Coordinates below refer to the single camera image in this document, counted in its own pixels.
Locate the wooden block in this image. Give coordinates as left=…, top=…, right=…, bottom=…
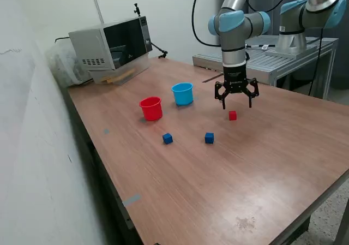
left=101, top=69, right=137, bottom=84

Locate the clear plastic box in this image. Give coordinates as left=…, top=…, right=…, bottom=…
left=87, top=56, right=150, bottom=86

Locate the black arm base cable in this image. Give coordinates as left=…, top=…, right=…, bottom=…
left=306, top=28, right=325, bottom=95

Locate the translucent plastic bag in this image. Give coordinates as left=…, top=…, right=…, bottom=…
left=45, top=44, right=93, bottom=88

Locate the white thin rod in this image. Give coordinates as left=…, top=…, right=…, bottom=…
left=93, top=0, right=105, bottom=25

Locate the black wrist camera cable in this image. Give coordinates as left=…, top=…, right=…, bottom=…
left=191, top=0, right=294, bottom=47

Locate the red plastic cup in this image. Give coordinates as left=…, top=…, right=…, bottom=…
left=139, top=96, right=164, bottom=122

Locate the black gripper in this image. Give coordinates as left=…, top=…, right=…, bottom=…
left=214, top=62, right=259, bottom=110

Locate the black rod with white tag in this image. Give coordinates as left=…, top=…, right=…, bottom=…
left=246, top=44, right=276, bottom=51

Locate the aluminium robot mounting table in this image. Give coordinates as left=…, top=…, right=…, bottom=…
left=192, top=34, right=339, bottom=100

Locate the long grey-blue tape piece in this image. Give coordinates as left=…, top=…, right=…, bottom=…
left=122, top=193, right=142, bottom=207

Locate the silver microwave oven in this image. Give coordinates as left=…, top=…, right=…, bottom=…
left=68, top=15, right=153, bottom=71

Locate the blue plastic cup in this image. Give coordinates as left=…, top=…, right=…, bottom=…
left=171, top=82, right=194, bottom=106

